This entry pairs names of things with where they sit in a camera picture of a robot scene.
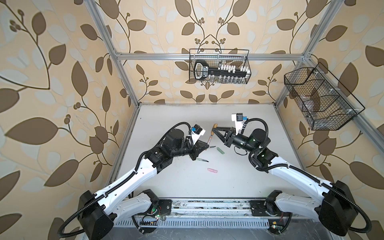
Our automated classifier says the black tool in basket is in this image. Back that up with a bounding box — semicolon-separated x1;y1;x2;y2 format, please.
192;60;251;80

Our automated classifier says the black wire basket back wall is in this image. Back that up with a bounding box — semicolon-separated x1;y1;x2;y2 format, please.
189;48;252;85

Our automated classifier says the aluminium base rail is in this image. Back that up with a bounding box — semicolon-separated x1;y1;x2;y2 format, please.
86;197;337;230

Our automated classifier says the pink pen cap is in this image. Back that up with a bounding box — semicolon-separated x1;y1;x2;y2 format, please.
207;168;218;174

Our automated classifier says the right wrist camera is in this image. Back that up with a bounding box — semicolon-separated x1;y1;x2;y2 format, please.
231;113;248;134

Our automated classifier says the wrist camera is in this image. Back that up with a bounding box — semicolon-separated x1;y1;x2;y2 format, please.
231;113;248;134
191;124;206;145

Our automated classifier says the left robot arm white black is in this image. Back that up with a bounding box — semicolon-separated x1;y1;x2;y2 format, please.
57;122;209;240

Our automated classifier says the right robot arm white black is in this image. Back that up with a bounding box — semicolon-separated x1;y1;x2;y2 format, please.
212;115;373;237

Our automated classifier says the black wire basket right wall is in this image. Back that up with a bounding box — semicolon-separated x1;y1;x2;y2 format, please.
284;63;366;131

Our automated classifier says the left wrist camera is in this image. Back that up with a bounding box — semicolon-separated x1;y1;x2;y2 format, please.
191;124;206;145

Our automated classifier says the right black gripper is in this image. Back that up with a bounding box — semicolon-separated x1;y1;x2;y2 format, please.
213;127;257;156

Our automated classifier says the black wire basket wall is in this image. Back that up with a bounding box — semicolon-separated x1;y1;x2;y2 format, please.
189;48;252;85
284;63;366;131

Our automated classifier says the brown pen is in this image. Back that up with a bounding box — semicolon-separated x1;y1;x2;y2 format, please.
207;131;214;145

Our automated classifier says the aluminium frame back bar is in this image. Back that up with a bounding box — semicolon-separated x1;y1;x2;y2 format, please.
115;52;305;62

